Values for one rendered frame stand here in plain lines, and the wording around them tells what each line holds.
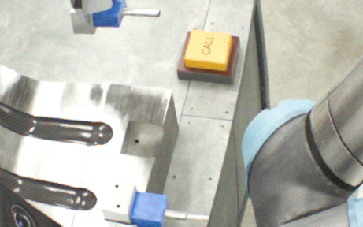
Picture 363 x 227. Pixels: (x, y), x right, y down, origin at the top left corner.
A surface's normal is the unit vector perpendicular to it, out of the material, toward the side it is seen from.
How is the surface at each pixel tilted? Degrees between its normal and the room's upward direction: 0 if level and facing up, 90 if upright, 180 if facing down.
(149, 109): 0
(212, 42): 0
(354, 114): 52
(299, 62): 0
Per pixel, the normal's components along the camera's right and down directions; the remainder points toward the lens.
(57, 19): -0.10, -0.59
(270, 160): -0.74, -0.39
